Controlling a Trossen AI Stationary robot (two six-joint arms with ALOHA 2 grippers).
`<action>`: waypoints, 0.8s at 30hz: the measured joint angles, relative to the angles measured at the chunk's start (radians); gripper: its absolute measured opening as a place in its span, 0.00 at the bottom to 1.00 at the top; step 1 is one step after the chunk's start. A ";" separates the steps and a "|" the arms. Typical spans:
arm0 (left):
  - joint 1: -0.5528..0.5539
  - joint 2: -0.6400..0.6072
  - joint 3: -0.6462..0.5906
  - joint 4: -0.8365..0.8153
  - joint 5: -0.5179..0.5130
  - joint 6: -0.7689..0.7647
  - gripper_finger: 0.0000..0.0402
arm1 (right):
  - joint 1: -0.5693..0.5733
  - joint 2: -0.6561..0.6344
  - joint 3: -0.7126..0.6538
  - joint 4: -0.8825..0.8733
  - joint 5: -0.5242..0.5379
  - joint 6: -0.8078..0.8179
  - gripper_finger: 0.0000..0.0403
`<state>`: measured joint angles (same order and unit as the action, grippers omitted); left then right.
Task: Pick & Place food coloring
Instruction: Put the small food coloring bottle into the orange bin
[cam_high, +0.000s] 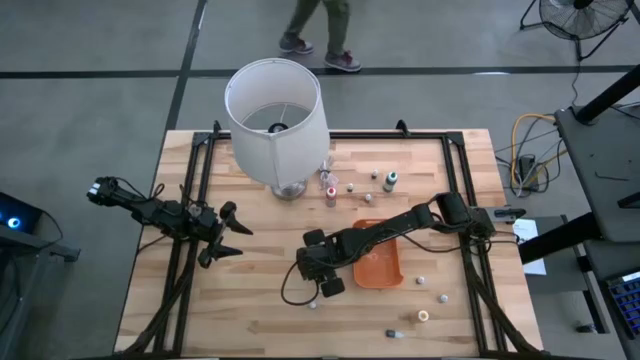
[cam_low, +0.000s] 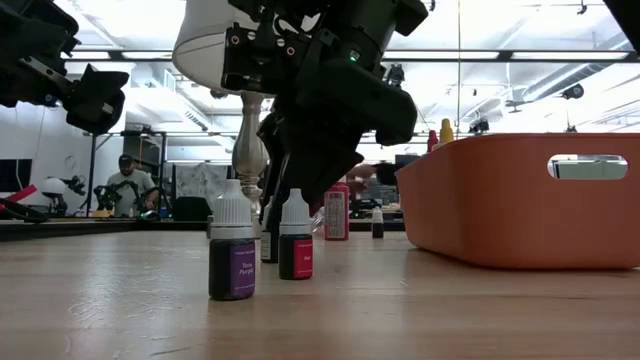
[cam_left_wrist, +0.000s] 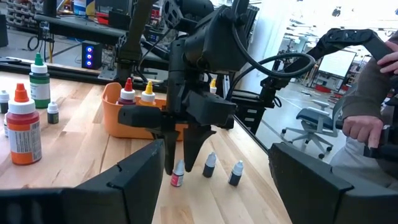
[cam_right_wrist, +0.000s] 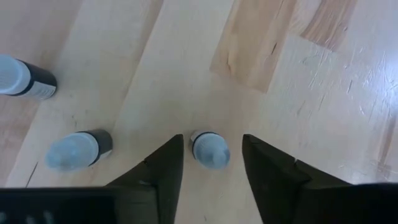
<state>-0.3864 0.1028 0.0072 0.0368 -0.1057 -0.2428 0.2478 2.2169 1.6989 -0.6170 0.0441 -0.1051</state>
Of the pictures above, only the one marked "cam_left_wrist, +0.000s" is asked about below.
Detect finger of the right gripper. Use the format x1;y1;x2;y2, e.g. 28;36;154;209
151;127;180;176
182;124;218;174

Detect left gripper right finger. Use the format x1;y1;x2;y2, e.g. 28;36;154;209
268;142;398;224

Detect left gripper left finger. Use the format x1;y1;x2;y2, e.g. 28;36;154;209
0;139;166;224

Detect small purple-label colouring bottle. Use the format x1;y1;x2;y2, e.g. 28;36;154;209
202;151;218;179

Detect small red-label colouring bottle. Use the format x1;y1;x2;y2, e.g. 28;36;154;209
170;159;185;188

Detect small dark colouring bottle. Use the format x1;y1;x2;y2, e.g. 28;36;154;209
0;89;11;114
2;113;10;138
228;159;244;187
47;101;60;125

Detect orange plastic bin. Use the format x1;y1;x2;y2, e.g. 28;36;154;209
101;82;190;140

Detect large dark red colouring bottle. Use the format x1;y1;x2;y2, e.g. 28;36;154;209
116;77;137;106

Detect black drawer cabinet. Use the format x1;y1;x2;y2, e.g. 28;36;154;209
231;90;274;134

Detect grey office chair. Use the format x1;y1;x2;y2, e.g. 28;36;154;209
281;98;343;160

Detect large red-orange colouring bottle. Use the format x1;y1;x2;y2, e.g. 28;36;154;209
5;82;43;166

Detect computer tower purple lights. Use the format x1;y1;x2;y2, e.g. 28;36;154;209
81;40;103;70

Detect person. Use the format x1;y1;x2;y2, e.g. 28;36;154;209
329;30;398;190

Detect large green colouring bottle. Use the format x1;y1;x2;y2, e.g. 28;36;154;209
29;52;52;110

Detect bright monitor screen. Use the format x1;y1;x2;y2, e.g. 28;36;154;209
317;49;358;78

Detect grey station desk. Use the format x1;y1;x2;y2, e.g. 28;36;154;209
34;14;170;71

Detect blue yellow canister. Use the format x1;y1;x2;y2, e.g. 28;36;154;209
73;0;96;17

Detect red parts bin rack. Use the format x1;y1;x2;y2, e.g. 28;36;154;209
6;0;35;28

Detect black cabinet box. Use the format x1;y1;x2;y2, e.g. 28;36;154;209
0;14;9;48

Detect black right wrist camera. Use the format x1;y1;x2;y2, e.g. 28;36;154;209
183;4;249;74

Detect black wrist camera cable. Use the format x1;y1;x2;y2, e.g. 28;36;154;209
223;18;317;103

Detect black aluminium table frame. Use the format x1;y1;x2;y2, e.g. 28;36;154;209
0;55;270;155

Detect black upright post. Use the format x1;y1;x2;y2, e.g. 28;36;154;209
42;0;58;18

